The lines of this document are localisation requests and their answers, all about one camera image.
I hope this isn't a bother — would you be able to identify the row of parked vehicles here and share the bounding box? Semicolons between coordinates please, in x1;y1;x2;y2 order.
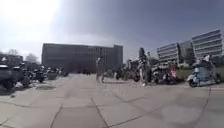
0;62;68;90

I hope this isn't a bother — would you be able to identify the blue and white scooter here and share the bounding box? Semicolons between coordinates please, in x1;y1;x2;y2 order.
186;54;222;88

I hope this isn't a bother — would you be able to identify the round manhole cover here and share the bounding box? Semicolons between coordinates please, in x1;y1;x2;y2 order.
35;85;57;91

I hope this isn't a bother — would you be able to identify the white striped tall building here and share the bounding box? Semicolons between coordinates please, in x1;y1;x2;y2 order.
191;28;224;60

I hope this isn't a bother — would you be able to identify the grey paved plaza ground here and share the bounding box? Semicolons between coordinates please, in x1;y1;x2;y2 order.
0;73;224;128

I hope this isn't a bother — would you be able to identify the row of parked motorbikes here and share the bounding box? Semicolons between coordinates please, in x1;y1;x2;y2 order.
103;59;185;85

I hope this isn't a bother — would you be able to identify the large dark wide building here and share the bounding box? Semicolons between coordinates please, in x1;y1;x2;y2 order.
41;42;124;74

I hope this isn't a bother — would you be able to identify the group of bare trees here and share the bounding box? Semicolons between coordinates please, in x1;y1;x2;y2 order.
0;48;41;66

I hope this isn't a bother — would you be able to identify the person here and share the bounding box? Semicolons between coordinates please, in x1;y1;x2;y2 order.
137;47;150;87
95;57;105;84

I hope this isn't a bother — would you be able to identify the white striped low building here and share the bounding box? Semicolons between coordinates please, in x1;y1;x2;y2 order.
156;42;182;64

